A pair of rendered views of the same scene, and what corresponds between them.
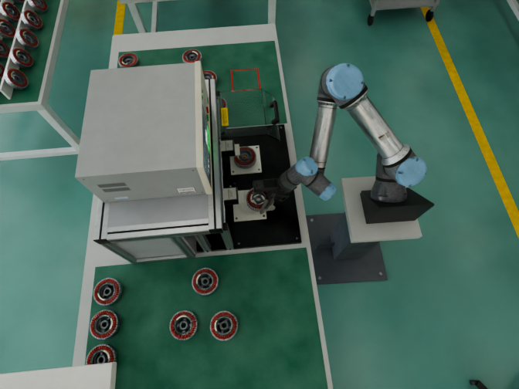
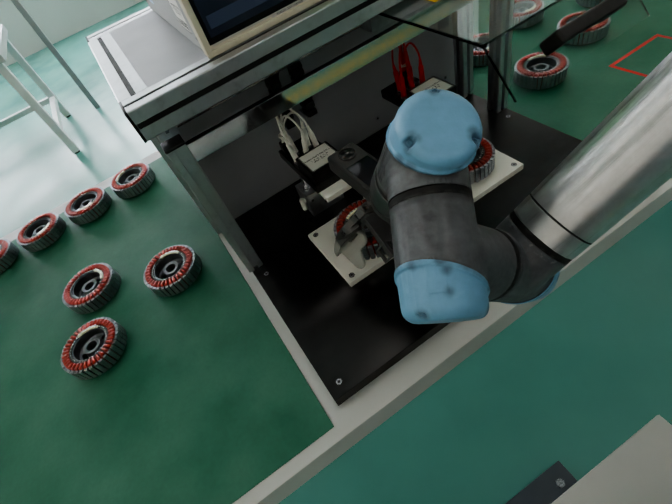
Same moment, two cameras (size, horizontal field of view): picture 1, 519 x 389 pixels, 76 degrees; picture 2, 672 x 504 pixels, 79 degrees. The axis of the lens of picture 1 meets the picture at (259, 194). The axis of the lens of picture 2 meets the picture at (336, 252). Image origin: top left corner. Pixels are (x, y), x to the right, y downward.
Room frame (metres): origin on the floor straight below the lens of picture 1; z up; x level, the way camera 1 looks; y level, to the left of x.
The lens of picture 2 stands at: (0.43, -0.44, 1.32)
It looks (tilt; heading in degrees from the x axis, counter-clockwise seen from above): 48 degrees down; 79
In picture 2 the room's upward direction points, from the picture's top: 22 degrees counter-clockwise
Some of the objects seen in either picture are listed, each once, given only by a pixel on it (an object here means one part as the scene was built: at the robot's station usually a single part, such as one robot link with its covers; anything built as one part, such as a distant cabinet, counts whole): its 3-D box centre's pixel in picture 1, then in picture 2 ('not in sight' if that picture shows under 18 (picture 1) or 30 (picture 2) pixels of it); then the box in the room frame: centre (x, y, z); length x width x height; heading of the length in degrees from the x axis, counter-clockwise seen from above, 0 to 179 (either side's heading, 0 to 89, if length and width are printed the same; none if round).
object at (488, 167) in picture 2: (245, 157); (463, 159); (0.82, 0.07, 0.80); 0.11 x 0.11 x 0.04
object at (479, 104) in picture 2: (244, 183); (410, 204); (0.70, 0.07, 0.76); 0.64 x 0.47 x 0.02; 4
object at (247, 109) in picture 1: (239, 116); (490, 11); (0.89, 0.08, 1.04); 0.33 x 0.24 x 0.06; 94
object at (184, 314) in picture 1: (184, 325); (91, 287); (0.06, 0.32, 0.77); 0.11 x 0.11 x 0.04
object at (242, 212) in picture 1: (249, 204); (361, 236); (0.58, 0.05, 0.78); 0.15 x 0.15 x 0.01; 4
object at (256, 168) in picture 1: (245, 160); (463, 169); (0.82, 0.07, 0.78); 0.15 x 0.15 x 0.01; 4
